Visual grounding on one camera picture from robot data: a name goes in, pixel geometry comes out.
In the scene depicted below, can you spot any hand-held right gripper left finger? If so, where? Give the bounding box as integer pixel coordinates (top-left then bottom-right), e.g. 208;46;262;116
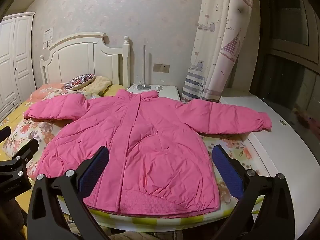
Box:
27;145;110;240

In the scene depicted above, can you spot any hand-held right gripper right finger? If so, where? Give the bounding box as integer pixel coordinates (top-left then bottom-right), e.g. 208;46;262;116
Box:
212;144;296;240

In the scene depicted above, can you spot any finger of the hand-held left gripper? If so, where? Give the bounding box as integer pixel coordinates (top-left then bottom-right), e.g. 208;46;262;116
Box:
5;139;39;178
0;126;12;143

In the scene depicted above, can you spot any pink padded jacket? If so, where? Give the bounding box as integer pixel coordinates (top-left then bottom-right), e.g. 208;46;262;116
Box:
24;89;273;216

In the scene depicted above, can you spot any person's left forearm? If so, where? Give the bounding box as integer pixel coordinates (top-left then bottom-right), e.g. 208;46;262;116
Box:
4;200;27;240

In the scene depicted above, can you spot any floral quilt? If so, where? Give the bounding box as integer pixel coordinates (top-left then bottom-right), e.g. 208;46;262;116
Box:
2;82;273;230

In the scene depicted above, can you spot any yellow bed sheet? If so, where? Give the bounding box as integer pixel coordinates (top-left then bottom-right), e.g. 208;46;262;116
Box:
0;99;35;128

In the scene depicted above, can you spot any orange floral pillow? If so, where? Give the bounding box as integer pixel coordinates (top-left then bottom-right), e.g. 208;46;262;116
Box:
30;82;71;101

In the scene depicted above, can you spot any white desk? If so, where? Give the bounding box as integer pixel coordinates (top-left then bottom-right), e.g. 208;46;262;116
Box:
219;96;320;222

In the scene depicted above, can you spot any white wardrobe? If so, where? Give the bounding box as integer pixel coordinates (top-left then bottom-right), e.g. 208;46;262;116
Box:
0;12;37;116

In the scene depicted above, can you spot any yellow pillow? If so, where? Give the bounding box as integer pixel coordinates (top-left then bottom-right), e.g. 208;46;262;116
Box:
103;84;125;97

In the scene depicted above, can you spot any round embroidered cushion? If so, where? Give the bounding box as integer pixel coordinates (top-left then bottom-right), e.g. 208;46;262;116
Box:
63;74;96;91

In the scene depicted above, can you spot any cream textured pillow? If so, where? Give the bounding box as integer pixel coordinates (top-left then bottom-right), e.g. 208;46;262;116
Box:
84;76;112;97

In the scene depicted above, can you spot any white nightstand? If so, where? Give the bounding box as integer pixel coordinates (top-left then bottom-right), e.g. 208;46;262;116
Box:
127;85;181;103

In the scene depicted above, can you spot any white bed headboard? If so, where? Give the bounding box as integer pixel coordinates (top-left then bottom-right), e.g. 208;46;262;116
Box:
39;32;131;91

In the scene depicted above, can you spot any slim grey pole lamp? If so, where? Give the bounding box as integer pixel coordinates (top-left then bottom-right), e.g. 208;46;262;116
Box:
136;44;153;90

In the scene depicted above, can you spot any striped beige curtain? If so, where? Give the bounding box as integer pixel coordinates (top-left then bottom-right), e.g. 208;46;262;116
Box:
181;0;260;103

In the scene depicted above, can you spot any dark window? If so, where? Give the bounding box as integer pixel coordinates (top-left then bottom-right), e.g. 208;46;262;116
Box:
250;0;320;137

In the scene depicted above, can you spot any white cable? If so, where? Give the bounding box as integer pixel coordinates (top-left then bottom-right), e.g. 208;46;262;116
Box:
132;78;166;91

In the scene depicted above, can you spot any white wall notice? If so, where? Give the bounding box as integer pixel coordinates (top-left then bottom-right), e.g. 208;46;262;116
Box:
42;27;54;42

